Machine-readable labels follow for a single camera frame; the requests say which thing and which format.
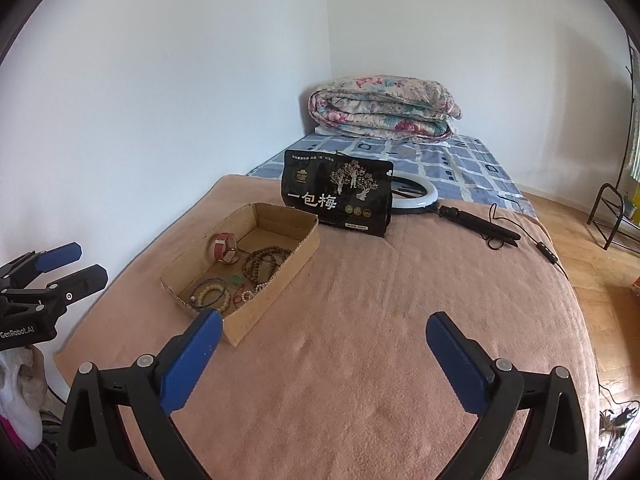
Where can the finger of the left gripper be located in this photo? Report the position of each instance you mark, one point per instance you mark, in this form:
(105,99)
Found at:
(26,268)
(72,287)

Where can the hanging clothes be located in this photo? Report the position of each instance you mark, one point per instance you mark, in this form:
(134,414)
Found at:
(634,154)

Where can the pink blanket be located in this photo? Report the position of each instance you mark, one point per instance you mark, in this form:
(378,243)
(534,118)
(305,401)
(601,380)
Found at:
(335,381)

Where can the folded floral quilt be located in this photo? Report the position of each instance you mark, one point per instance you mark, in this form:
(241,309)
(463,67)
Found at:
(385,107)

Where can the cardboard box tray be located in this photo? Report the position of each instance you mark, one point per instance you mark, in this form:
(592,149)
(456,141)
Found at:
(274,243)

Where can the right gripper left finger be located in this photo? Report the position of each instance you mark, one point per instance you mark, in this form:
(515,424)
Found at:
(94,443)

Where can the black snack bag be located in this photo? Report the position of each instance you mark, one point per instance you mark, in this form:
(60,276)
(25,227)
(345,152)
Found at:
(346,192)

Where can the red strap wristwatch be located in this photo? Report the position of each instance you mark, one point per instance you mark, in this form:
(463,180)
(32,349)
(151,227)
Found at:
(223,248)

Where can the white ring light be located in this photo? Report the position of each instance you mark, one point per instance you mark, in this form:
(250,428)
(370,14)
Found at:
(413,194)

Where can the black metal shoe rack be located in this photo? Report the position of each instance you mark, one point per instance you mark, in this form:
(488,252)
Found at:
(608,219)

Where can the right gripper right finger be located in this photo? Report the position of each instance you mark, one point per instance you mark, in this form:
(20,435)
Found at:
(552,443)

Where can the blue plaid bed sheet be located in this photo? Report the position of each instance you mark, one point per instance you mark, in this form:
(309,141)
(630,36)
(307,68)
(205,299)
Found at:
(461,168)

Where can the left hand white glove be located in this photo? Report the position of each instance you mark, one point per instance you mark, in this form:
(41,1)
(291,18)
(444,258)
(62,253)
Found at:
(23,388)

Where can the dark blue bangle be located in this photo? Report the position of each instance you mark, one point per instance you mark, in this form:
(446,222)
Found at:
(211,293)

